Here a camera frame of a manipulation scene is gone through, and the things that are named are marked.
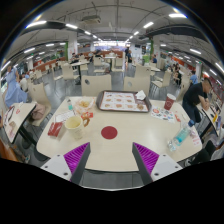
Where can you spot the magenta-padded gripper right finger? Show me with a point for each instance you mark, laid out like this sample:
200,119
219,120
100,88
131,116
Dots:
148,160

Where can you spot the white card with red border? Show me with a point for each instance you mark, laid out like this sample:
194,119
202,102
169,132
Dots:
64,116

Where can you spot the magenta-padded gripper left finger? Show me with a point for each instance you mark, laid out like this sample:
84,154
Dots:
75,160

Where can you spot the far beige chairs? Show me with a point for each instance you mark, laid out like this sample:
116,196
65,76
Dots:
68,71

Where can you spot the red sauce packet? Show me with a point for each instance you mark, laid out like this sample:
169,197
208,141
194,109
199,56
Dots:
87,115
177,117

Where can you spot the colourful printed leaflet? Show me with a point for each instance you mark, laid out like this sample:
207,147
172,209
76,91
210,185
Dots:
162,114

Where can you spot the person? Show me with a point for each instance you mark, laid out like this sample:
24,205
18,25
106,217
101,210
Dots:
14,88
193,96

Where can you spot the white card with red print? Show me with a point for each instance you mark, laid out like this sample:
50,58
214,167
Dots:
196,138

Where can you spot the clear blue-capped water bottle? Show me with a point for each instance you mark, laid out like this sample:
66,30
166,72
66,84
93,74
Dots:
181,136

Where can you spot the ceiling air conditioner unit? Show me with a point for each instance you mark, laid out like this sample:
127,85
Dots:
91,19

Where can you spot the white napkin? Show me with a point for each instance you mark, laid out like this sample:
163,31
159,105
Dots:
140,95

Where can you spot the brown food tray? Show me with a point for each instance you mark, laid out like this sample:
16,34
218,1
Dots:
121,101

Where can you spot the cream paper cup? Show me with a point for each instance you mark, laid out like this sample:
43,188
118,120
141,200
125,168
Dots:
75,127

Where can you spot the flat round red coaster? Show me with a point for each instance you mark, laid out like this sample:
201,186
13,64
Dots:
109,132

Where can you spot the beige table with dark edge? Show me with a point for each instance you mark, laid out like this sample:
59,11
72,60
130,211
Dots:
16,118
209,116

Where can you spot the pink bag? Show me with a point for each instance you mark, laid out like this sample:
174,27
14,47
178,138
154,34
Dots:
38,111

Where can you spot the red paper cup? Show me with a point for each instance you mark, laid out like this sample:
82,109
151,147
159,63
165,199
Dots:
169,102

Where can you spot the ceiling lights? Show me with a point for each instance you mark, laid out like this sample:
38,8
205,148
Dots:
177,15

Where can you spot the beige chair with round hole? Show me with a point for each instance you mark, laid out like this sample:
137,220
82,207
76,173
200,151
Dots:
96,86
135,85

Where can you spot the red cardboard box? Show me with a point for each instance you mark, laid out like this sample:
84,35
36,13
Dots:
55,129

